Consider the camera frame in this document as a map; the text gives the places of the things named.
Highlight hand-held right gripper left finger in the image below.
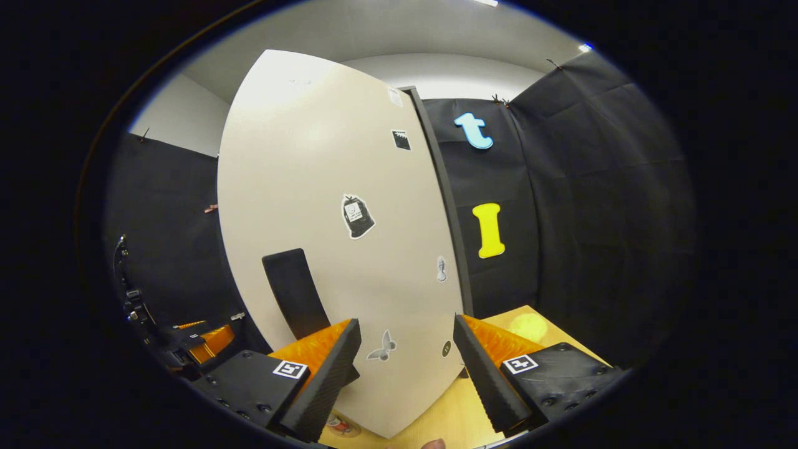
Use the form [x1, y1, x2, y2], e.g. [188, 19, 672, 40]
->
[187, 318, 363, 443]

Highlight beige cabinet door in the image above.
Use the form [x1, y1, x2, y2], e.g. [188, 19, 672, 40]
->
[217, 50, 466, 439]

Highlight yellow lumpy object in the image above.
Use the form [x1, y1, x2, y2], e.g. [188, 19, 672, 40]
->
[506, 313, 550, 343]

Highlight round red white coaster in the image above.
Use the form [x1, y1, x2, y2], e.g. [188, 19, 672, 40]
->
[325, 414, 363, 438]

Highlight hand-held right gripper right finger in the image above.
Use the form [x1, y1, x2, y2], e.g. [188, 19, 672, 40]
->
[452, 314, 627, 437]

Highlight black backdrop cloth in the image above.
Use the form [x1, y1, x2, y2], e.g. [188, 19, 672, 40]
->
[103, 51, 698, 369]

